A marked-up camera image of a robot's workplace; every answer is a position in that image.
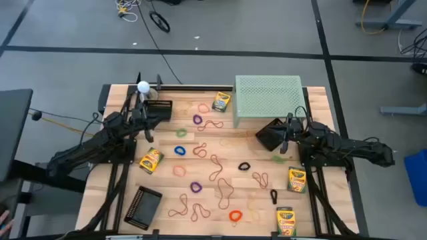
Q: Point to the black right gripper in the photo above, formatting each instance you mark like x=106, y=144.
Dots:
x=293, y=133

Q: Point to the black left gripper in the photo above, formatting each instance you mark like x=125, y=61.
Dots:
x=143, y=121

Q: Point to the black slotted plastic basket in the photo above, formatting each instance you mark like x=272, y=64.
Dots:
x=145, y=208
x=267, y=138
x=163, y=108

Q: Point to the blue coil wristband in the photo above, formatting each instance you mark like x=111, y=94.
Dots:
x=175, y=150

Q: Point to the yellow green crayon box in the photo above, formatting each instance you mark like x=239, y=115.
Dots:
x=221, y=101
x=286, y=221
x=297, y=180
x=151, y=160

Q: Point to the black coil wristband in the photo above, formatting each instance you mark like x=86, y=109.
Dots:
x=273, y=200
x=239, y=166

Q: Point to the purple coil wristband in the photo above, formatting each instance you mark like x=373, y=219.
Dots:
x=191, y=187
x=193, y=119

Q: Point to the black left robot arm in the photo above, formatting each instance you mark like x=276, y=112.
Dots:
x=100, y=143

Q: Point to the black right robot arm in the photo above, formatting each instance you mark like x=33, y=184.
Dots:
x=350, y=146

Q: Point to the grey desk leg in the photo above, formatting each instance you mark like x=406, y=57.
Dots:
x=390, y=24
x=403, y=110

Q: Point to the green coil wristband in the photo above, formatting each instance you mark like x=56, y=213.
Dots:
x=273, y=159
x=177, y=133

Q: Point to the white globe lamp wooden base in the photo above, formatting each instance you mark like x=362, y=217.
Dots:
x=143, y=87

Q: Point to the green perforated metal shelf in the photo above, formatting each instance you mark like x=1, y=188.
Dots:
x=267, y=96

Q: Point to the pale orange coil wristband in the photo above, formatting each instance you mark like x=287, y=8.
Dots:
x=173, y=171

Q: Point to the black support beam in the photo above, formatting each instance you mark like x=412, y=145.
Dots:
x=66, y=185

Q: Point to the black round knob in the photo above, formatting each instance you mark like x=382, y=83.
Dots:
x=36, y=115

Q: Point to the dark grey monitor panel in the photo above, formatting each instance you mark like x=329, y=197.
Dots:
x=13, y=133

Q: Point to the blue plastic bin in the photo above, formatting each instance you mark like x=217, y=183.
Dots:
x=417, y=176

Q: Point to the person's hand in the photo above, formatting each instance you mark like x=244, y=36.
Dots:
x=5, y=221

